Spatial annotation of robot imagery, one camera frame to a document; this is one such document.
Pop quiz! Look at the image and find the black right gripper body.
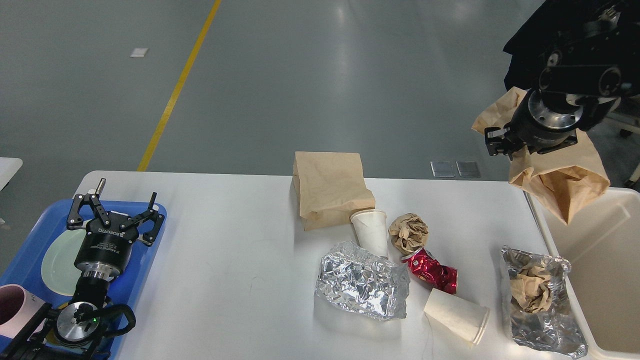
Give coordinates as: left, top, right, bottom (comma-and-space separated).
509, 89, 581, 155

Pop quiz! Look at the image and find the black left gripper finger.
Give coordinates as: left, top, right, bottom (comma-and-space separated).
66, 179, 112, 232
119, 193, 165, 248

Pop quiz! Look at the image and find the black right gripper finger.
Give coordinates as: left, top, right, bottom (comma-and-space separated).
484, 126, 526, 161

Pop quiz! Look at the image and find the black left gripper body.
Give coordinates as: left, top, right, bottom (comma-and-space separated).
73, 222, 139, 279

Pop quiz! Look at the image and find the green plate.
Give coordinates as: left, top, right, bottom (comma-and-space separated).
40, 228, 87, 296

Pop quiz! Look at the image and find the brown paper bag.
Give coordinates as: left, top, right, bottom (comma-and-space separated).
292, 152, 376, 231
471, 86, 611, 225

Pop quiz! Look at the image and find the foil with brown paper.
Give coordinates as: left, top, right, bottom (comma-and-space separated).
500, 245, 588, 360

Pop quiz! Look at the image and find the dark teal mug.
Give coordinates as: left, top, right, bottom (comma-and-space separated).
45, 330, 112, 358

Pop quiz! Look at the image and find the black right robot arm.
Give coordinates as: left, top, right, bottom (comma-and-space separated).
483, 0, 640, 157

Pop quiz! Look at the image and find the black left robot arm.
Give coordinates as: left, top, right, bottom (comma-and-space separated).
1, 178, 167, 360

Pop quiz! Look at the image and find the blue plastic tray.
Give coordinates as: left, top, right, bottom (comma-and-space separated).
0, 199, 167, 360

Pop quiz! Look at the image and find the white office chair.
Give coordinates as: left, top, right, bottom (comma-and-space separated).
603, 101, 639, 191

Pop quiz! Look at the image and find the white side table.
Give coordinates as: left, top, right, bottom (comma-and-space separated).
0, 157, 23, 191

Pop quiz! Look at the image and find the pink mug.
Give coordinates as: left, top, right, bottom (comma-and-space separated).
0, 284, 45, 338

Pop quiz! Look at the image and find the crumpled brown paper ball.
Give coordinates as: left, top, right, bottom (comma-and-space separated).
388, 213, 429, 256

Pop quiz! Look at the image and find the beige plastic bin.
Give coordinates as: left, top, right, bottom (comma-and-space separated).
526, 187, 640, 360

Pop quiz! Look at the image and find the crushed red can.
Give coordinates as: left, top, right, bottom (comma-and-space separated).
400, 247, 458, 296

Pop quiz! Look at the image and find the upright white paper cup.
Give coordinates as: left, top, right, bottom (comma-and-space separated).
350, 209, 389, 259

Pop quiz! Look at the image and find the lying white paper cup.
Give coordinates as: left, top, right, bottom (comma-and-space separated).
423, 288, 490, 346

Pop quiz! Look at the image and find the crumpled aluminium foil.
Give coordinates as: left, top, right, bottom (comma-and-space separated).
314, 241, 410, 322

